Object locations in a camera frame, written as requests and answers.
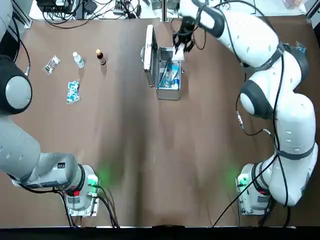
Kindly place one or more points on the brown glass bottle orange cap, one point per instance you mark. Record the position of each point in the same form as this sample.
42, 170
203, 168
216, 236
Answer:
101, 58

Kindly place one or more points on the blue white capsule bag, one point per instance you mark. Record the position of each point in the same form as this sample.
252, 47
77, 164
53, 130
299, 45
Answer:
73, 92
300, 47

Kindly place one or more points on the clear packet of dark vials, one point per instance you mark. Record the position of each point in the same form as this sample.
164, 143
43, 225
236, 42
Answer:
51, 65

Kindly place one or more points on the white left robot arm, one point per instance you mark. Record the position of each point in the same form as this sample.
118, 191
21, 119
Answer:
20, 155

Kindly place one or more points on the aluminium medicine case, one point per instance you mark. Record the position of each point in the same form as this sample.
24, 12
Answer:
167, 95

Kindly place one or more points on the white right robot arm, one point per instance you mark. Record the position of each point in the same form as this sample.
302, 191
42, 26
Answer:
295, 120

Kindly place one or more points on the clear plastic box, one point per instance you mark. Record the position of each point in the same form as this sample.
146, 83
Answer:
165, 54

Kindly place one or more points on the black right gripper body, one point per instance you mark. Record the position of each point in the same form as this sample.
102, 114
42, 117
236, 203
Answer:
187, 25

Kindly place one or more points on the white blue tube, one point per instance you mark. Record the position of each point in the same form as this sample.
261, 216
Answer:
177, 82

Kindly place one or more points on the blue cotton swab packet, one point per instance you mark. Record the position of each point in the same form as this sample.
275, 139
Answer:
170, 73

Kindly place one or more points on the clear plastic bottle white cap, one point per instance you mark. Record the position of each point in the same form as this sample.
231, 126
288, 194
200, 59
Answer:
78, 60

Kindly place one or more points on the white gauze packet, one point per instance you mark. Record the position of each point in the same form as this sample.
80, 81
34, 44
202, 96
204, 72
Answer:
178, 57

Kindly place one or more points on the aluminium frame post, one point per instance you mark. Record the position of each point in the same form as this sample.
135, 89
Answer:
313, 11
23, 17
165, 11

